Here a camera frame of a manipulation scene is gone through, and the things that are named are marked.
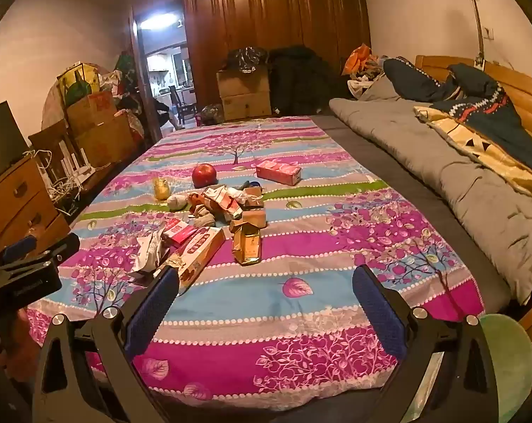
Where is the cream patterned blanket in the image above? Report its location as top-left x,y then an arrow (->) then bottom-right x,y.
413,105 -> 532,212

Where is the long red white box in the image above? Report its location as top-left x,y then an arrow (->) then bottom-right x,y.
160,226 -> 226,289

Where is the dark grey mattress sheet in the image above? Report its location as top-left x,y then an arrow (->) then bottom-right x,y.
310,115 -> 513,313

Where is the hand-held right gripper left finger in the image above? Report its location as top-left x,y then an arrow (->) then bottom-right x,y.
32,266 -> 181,423

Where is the red white packaging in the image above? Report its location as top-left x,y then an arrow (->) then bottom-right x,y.
202,185 -> 249,221

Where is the pink carton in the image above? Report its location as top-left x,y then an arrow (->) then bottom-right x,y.
255,160 -> 302,186

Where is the large cardboard box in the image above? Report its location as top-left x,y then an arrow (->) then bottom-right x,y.
74,116 -> 137,168

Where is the wooden dresser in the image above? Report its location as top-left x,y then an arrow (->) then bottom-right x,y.
0,154 -> 70,254

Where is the small brown box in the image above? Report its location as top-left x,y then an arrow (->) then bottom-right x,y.
241,209 -> 267,230
237,187 -> 264,210

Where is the grey duvet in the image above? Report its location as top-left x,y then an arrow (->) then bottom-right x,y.
328,77 -> 532,305

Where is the black plastic bag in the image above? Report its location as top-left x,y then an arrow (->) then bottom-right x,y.
228,46 -> 269,73

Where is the white wrapper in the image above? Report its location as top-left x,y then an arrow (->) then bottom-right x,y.
131,229 -> 172,276

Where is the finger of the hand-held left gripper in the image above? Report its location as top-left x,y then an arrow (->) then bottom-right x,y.
1,235 -> 40,262
8,232 -> 81,274

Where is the orange cloth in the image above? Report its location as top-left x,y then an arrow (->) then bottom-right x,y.
343,44 -> 372,75

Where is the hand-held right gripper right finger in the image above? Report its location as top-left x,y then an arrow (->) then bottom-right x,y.
352,264 -> 500,423

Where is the black monitor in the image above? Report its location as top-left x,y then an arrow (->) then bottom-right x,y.
0,100 -> 30,177

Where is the wooden headboard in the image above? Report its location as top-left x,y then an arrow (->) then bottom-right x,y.
413,54 -> 532,172

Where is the tangle of white cables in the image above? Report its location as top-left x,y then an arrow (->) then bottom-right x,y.
26,147 -> 112,212

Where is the dark wooden chair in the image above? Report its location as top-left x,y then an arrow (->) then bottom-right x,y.
169,85 -> 198,124

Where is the brown wooden wardrobe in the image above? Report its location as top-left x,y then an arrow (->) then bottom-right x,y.
179,0 -> 372,111

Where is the black jacket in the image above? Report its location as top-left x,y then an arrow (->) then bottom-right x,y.
268,45 -> 337,115

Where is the green plastic bin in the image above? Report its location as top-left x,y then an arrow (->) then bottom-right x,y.
418,313 -> 532,423

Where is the metal desk lamp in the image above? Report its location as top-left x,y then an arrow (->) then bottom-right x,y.
453,0 -> 489,69

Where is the navy patterned blanket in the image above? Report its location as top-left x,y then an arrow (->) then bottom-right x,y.
383,56 -> 532,177

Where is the plain cardboard box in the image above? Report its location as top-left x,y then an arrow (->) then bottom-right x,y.
216,65 -> 271,98
221,92 -> 273,121

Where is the red printed cardboard box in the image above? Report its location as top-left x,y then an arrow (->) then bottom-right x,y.
66,92 -> 119,135

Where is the green yellow bag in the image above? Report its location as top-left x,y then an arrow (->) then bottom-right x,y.
57,62 -> 101,106

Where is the floral printed bed sheet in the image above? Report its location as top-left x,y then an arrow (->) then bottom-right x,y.
26,115 -> 487,399

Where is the small red box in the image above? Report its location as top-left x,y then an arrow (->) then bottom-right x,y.
162,218 -> 198,247

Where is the red apple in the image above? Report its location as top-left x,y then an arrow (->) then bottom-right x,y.
192,163 -> 217,189

